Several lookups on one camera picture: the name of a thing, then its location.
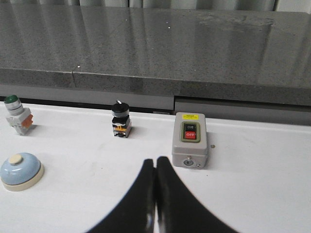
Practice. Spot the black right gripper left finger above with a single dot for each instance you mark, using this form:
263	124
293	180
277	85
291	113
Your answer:
135	213

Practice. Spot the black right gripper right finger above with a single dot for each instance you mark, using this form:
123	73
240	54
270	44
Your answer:
178	209

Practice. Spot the grey granite counter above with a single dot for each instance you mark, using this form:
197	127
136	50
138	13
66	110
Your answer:
236	65

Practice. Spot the grey curtain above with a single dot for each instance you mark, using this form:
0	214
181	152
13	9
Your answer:
244	5

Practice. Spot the black selector switch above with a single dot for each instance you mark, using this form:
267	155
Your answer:
121	121

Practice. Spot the green pushbutton switch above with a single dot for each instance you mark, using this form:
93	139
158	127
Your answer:
20	118

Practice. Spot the blue call bell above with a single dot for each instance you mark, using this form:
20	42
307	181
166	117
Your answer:
21	171

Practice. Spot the grey on-off switch box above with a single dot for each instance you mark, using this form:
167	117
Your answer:
189	147

